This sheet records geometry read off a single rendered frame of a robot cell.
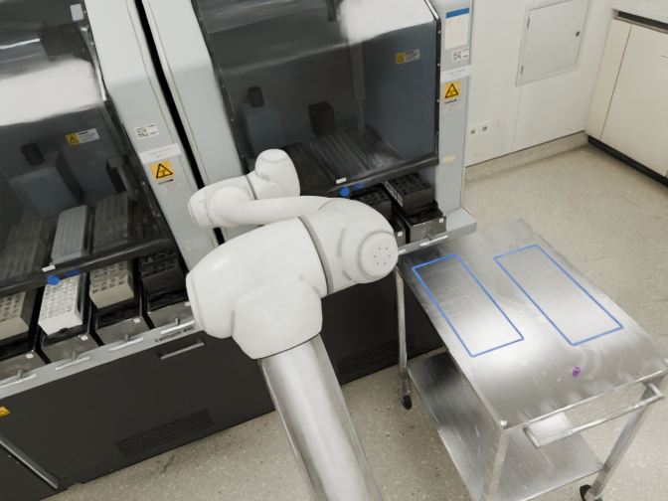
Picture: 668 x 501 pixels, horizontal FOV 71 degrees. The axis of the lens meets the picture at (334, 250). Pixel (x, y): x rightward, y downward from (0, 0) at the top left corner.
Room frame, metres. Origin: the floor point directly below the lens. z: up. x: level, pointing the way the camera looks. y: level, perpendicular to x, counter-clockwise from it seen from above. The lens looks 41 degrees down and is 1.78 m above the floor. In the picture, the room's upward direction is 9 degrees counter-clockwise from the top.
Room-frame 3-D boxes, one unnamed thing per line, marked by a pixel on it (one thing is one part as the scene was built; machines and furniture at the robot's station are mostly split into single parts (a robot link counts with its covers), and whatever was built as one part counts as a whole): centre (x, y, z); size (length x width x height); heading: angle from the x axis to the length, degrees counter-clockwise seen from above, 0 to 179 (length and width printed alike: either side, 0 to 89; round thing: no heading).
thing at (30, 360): (1.22, 1.03, 0.78); 0.73 x 0.14 x 0.09; 13
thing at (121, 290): (1.06, 0.68, 0.85); 0.12 x 0.02 x 0.06; 104
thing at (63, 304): (1.12, 0.85, 0.83); 0.30 x 0.10 x 0.06; 13
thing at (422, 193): (1.29, -0.31, 0.85); 0.12 x 0.02 x 0.06; 102
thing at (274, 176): (1.08, 0.13, 1.14); 0.13 x 0.11 x 0.16; 107
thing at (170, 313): (1.32, 0.59, 0.78); 0.73 x 0.14 x 0.09; 13
